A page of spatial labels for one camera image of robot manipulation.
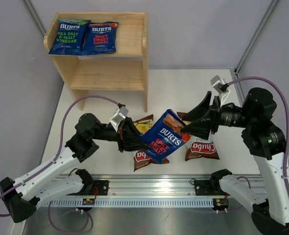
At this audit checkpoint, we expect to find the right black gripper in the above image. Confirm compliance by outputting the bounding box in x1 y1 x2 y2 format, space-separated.
181 91 254 140

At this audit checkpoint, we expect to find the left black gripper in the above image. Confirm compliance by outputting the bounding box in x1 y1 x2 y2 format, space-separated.
90 116 152 153

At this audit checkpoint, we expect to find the Burts spicy chilli bag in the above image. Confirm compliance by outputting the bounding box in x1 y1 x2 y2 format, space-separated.
140 109 191 163
82 22 119 55

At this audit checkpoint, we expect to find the Burts sea salt vinegar bag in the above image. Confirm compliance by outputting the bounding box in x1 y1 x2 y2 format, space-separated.
49 19 90 55

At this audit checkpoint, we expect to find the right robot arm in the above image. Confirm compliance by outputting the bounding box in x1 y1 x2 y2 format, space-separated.
180 88 289 235

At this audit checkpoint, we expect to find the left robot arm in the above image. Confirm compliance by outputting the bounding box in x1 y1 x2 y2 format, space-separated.
0 113 149 223

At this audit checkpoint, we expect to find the left Chuba cassava chips bag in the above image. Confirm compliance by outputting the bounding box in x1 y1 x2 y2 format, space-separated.
132 114 160 171

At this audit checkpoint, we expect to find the chuba cassava chips bag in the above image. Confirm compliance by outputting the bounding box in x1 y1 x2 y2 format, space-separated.
132 114 160 171
177 112 220 162

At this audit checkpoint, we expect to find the right Chuba cassava chips bag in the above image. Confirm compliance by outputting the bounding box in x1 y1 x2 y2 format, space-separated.
177 112 220 162

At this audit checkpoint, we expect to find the wooden two-tier shelf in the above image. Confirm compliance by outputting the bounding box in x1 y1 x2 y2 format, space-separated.
44 12 148 112

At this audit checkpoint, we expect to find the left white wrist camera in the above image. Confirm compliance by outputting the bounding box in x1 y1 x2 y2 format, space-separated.
110 106 129 132

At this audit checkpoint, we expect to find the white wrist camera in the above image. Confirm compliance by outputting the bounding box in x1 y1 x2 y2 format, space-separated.
210 75 230 105
110 106 129 132

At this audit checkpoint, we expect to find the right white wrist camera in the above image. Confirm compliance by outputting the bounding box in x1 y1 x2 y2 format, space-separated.
210 75 230 105

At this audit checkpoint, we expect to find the aluminium mounting rail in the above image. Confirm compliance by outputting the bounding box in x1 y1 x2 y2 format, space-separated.
36 174 267 209

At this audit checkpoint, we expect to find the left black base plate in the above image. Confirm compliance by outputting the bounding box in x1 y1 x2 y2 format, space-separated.
87 180 109 196

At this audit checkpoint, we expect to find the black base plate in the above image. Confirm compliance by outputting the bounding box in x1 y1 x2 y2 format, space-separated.
87 180 109 196
193 180 215 196

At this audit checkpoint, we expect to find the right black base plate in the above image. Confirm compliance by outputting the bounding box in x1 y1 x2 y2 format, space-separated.
193 180 215 196

